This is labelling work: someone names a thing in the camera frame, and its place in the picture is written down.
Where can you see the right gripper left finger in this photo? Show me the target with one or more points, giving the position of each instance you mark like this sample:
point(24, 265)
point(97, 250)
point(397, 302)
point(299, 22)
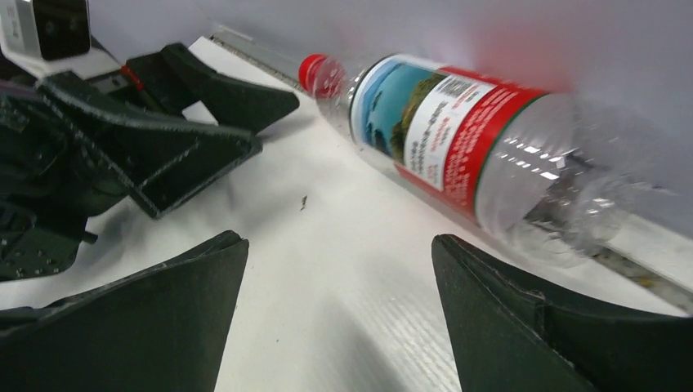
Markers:
point(160, 329)

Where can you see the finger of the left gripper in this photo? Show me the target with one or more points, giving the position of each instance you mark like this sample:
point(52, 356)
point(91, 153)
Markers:
point(173, 79)

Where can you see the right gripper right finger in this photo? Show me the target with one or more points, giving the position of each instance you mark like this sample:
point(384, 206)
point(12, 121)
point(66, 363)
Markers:
point(511, 330)

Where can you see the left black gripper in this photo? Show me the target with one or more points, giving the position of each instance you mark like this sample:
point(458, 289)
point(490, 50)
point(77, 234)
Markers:
point(83, 153)

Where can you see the clear bottle red blue label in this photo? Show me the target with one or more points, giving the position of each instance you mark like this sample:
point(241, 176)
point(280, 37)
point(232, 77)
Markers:
point(518, 162)

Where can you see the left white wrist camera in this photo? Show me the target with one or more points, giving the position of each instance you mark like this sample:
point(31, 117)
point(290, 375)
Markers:
point(47, 37)

